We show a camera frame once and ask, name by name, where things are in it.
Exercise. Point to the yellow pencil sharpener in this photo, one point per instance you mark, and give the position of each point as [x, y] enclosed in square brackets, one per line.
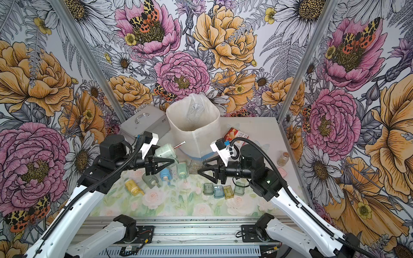
[133, 188]

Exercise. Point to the blue pencil sharpener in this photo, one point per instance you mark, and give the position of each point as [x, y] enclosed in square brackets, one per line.
[166, 176]

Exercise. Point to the translucent green shavings tray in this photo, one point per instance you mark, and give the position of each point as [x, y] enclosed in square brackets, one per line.
[208, 189]

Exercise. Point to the teal square pencil sharpener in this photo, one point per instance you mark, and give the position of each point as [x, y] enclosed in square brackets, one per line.
[182, 170]

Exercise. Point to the white lined trash bin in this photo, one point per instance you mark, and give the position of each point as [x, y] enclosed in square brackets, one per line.
[195, 120]

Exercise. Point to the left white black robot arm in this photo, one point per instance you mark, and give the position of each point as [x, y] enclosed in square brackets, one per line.
[55, 241]

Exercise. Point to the translucent blue shavings tray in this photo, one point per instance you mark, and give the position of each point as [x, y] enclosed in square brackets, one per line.
[218, 192]

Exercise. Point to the grey-green pencil sharpener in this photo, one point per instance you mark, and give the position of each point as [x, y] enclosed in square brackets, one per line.
[168, 151]

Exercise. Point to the small glass jar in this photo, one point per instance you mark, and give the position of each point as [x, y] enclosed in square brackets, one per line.
[283, 159]

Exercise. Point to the clear teal shavings tray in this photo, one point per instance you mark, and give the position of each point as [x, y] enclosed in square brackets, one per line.
[239, 188]

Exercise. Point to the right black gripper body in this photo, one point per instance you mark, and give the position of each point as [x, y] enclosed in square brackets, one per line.
[221, 171]

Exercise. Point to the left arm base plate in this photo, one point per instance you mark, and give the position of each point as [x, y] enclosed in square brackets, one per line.
[144, 235]

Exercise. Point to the dark green pencil sharpener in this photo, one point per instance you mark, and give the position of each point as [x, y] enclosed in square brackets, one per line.
[151, 181]

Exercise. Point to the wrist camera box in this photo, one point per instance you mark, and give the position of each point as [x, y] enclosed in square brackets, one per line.
[225, 151]
[150, 139]

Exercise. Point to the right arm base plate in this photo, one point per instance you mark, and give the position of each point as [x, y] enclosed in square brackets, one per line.
[250, 234]

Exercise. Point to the silver aluminium case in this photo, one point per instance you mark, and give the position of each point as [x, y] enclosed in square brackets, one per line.
[150, 119]

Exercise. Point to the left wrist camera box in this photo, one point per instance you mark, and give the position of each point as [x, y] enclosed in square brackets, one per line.
[150, 139]

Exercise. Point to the pink pencil sharpener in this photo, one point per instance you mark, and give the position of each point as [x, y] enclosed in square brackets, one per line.
[282, 172]

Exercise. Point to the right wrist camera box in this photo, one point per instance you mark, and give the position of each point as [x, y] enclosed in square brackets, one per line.
[225, 151]

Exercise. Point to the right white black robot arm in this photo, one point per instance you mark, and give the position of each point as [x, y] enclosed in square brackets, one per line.
[316, 238]

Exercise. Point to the translucent yellow shavings tray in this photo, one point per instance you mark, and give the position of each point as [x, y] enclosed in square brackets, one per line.
[228, 192]

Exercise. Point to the red white bandage box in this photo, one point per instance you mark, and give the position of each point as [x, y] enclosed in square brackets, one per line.
[234, 133]

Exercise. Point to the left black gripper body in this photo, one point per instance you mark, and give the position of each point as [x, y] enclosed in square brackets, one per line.
[149, 163]

